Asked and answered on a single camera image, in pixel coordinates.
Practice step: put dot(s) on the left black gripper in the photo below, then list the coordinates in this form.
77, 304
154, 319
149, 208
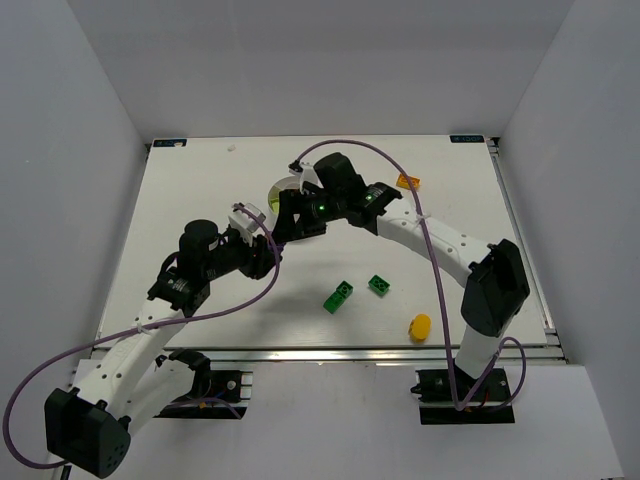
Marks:
261, 262

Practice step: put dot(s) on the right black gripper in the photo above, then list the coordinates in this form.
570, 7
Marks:
292, 215

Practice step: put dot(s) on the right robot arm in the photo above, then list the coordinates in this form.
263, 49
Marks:
492, 276

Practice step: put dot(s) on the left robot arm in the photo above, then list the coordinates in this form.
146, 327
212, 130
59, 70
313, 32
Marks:
91, 424

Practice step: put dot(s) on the white round divided container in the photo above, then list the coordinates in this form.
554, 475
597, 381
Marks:
287, 183

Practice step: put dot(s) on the green stacked lego bricks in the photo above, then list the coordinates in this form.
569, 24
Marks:
335, 301

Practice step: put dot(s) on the dark green lego brick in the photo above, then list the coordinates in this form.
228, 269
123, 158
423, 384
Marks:
378, 285

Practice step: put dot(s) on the orange lego brick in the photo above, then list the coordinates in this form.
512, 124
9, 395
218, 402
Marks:
408, 182

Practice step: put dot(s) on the yellow round lego piece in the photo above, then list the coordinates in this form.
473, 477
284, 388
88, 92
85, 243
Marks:
420, 328

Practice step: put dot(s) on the left blue corner sticker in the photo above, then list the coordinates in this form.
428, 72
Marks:
169, 143

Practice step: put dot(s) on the blue corner sticker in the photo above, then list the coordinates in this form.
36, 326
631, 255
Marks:
169, 143
463, 139

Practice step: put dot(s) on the right blue corner sticker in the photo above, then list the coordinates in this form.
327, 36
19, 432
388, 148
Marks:
463, 139

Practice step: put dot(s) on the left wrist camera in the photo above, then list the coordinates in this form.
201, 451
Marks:
243, 220

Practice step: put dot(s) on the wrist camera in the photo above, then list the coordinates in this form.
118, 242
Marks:
305, 174
243, 220

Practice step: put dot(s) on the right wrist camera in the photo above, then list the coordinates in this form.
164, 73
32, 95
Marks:
305, 174

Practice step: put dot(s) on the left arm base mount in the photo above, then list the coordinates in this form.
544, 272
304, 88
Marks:
215, 394

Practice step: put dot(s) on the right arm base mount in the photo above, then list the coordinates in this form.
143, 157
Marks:
436, 407

